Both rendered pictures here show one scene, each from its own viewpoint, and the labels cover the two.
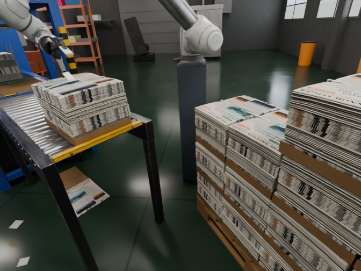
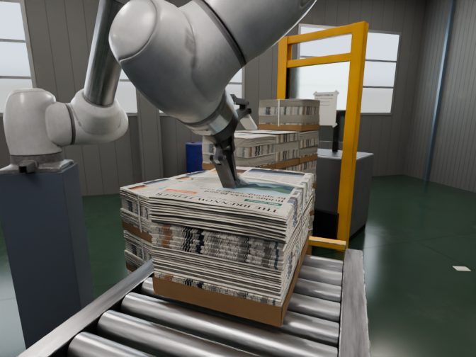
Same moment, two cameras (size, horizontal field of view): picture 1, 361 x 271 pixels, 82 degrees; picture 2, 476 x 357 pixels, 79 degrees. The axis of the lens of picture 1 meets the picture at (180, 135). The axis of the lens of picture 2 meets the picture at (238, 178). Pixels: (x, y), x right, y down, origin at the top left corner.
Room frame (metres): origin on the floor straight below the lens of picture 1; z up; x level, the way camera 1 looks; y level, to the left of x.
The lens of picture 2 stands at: (1.27, 1.10, 1.20)
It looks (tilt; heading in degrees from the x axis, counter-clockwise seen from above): 13 degrees down; 247
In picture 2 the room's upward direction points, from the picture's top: straight up
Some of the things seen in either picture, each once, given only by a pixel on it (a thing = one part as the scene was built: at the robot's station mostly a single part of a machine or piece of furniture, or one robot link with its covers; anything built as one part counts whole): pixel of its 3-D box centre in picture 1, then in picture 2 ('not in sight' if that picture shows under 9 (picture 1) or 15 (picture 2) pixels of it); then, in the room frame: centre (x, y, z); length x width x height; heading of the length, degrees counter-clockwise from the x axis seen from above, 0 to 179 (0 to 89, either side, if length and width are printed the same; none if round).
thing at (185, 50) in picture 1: (192, 36); (35, 120); (1.52, -0.12, 1.17); 0.18 x 0.16 x 0.22; 21
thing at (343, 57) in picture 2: not in sight; (318, 61); (-0.37, -1.02, 1.62); 0.75 x 0.06 x 0.06; 116
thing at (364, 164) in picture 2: not in sight; (326, 190); (-0.70, -1.19, 0.40); 0.70 x 0.55 x 0.80; 116
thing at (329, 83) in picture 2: not in sight; (316, 103); (-0.38, -1.03, 1.28); 0.57 x 0.01 x 0.65; 116
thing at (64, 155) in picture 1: (102, 138); (274, 234); (0.83, 0.35, 0.81); 0.43 x 0.03 x 0.02; 136
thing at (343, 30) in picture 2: not in sight; (319, 35); (-0.37, -1.02, 1.82); 0.75 x 0.06 x 0.06; 116
